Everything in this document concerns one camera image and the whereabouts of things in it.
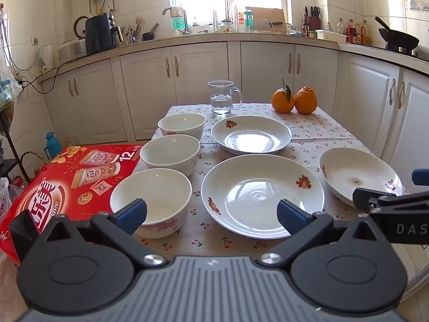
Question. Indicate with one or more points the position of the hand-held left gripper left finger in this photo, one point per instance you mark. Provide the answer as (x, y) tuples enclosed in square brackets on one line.
[(132, 213)]

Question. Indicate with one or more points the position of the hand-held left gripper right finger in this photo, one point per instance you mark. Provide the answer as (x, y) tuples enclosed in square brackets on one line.
[(291, 216)]

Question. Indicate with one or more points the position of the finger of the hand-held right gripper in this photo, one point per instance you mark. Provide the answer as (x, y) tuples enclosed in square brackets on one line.
[(420, 176), (363, 198)]

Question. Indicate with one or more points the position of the large white floral bowl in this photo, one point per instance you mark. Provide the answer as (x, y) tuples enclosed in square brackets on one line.
[(150, 191)]

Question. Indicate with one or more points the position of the white plate purple print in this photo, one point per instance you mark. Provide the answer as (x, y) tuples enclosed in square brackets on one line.
[(352, 171)]

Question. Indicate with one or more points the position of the large white fruit-print plate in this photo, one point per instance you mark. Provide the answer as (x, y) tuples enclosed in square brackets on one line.
[(251, 191)]

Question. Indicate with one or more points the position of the medium white bowl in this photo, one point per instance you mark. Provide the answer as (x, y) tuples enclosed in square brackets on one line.
[(167, 154)]

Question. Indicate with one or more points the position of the small white fruit-print plate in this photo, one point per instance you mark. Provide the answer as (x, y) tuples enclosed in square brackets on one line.
[(251, 137)]

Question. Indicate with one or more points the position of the small white bowl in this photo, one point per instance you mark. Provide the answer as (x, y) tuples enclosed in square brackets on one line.
[(181, 125)]

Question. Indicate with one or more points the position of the cherry print tablecloth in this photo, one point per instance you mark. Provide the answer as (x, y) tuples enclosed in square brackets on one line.
[(318, 127)]

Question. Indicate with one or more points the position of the red drink carton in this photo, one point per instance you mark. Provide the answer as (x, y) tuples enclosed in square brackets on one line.
[(50, 187)]

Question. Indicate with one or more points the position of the teal thermos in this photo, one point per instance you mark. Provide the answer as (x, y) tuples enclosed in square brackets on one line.
[(53, 146)]

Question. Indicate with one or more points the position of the wicker basket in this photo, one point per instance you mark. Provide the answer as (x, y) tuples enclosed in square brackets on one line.
[(33, 162)]

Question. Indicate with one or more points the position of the orange with bumpy top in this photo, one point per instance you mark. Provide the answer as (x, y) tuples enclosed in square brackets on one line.
[(305, 102)]

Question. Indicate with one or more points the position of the orange with leaf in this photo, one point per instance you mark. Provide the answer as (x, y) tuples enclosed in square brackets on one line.
[(281, 102)]

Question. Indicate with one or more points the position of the gas stove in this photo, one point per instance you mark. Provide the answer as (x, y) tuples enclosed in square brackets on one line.
[(407, 52)]

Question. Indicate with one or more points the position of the white red plastic bag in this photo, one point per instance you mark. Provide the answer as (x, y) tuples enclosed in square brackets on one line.
[(4, 198)]

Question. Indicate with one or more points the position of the glass mug with water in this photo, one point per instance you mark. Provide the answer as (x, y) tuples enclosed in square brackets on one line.
[(219, 102)]

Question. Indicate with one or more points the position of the black shelf rack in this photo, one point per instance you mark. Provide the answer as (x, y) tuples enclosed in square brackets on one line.
[(10, 147)]

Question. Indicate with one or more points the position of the black wok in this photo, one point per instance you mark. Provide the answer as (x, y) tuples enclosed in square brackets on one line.
[(398, 38)]

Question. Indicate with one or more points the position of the cooking oil bottle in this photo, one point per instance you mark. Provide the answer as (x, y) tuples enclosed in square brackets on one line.
[(366, 33)]

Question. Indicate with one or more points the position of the white kitchen cabinets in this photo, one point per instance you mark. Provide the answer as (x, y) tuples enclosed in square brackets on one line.
[(201, 73)]

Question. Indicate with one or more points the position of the red sauce bottle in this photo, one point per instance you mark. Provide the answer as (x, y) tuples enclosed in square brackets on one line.
[(351, 32)]

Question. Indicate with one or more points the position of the white plastic tray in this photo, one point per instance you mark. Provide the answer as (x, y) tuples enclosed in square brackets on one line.
[(330, 36)]

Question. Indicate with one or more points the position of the tall clear bottle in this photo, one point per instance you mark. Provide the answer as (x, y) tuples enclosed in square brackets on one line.
[(340, 26)]

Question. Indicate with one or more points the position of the small clear bottle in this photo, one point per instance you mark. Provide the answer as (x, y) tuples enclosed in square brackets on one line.
[(328, 26)]

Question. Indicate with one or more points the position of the clear bag blue print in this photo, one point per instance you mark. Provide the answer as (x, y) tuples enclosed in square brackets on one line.
[(8, 87)]

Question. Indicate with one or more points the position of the utensil holder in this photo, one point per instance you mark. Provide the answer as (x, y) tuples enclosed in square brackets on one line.
[(132, 35)]

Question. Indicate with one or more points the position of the small black pan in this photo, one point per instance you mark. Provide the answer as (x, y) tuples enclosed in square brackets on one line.
[(148, 36)]

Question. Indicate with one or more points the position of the white electric kettle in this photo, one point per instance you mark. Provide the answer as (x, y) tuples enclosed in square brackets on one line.
[(47, 57)]

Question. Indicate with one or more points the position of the dark sauce bottle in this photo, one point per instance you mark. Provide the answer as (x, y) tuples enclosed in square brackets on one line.
[(305, 28)]

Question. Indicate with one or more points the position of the black air fryer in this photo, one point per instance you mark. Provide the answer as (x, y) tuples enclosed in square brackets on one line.
[(100, 35)]

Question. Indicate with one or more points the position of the red knife block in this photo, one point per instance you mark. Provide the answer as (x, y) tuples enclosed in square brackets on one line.
[(314, 21)]

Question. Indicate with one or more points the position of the kitchen countertop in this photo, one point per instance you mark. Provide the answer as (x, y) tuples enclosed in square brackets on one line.
[(201, 36)]

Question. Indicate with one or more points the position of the kitchen knife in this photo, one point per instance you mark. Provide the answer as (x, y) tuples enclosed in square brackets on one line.
[(273, 24)]

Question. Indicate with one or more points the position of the green soap bottle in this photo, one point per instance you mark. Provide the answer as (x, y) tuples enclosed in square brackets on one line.
[(176, 20)]

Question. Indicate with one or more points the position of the metal faucet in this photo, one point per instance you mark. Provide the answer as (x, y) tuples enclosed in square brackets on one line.
[(184, 20)]

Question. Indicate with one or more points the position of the glass jar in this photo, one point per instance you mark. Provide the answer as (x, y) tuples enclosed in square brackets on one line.
[(226, 26)]

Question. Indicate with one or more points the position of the teal bottle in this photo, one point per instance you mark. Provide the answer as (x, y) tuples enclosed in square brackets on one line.
[(248, 20)]

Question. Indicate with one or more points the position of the wooden cutting board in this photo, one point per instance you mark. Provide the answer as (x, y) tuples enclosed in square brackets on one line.
[(268, 15)]

